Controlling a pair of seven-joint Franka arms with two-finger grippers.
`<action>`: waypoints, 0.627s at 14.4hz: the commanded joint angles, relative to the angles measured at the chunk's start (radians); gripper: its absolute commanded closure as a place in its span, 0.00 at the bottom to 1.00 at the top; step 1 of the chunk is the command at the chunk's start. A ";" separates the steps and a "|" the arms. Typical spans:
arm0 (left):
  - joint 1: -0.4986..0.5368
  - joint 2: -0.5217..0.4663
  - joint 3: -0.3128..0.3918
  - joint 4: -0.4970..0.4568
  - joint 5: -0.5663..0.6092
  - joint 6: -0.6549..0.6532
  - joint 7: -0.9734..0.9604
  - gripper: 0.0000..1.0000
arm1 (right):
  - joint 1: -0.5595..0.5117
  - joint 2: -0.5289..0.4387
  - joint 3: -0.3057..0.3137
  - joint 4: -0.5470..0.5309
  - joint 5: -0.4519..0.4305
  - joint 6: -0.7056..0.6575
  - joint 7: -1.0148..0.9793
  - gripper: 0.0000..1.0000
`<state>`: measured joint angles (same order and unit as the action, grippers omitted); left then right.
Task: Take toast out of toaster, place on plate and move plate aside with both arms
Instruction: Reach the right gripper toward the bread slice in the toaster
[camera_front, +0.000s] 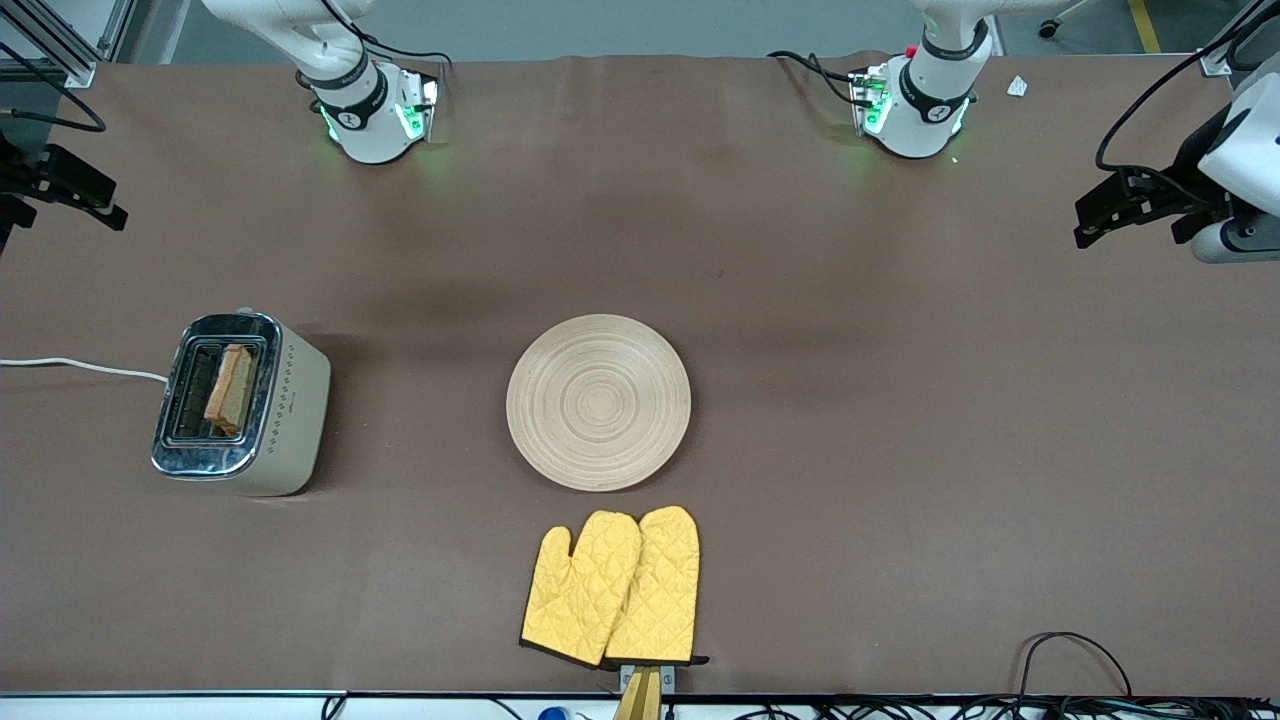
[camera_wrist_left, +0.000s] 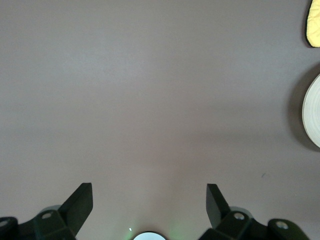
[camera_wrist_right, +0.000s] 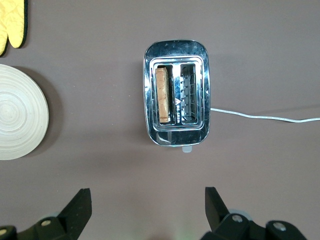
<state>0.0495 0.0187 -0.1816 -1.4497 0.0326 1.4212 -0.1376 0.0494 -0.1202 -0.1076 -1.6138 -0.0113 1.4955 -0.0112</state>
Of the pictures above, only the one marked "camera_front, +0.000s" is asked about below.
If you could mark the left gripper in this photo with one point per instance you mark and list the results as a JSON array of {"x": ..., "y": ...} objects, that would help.
[{"x": 1186, "y": 170}]

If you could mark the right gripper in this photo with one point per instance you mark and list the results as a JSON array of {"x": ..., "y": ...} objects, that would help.
[{"x": 12, "y": 172}]

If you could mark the brown toast slice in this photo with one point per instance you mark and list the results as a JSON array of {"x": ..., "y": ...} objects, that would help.
[{"x": 230, "y": 390}]

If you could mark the round wooden plate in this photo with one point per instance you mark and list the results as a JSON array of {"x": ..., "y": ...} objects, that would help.
[{"x": 598, "y": 402}]

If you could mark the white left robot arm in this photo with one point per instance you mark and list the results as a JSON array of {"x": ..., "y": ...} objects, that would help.
[{"x": 925, "y": 110}]

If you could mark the small white paper scrap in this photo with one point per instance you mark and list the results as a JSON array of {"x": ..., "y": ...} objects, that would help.
[{"x": 1017, "y": 86}]

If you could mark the office chair caster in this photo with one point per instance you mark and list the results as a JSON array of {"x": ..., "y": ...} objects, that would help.
[{"x": 1050, "y": 28}]

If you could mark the brown table cover sheet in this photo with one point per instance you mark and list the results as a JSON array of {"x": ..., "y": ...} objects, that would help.
[{"x": 850, "y": 300}]

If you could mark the cream and chrome toaster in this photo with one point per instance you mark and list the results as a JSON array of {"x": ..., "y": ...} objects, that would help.
[{"x": 295, "y": 420}]

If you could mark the yellow quilted oven mitt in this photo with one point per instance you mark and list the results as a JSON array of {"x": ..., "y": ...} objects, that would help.
[
  {"x": 660, "y": 590},
  {"x": 575, "y": 600}
]

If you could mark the wooden stick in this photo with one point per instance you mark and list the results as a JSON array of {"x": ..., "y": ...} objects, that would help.
[{"x": 640, "y": 702}]

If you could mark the aluminium frame profile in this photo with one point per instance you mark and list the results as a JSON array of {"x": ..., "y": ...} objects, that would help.
[
  {"x": 1215, "y": 62},
  {"x": 75, "y": 70}
]

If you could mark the small metal bracket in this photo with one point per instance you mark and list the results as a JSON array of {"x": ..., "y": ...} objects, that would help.
[{"x": 668, "y": 680}]

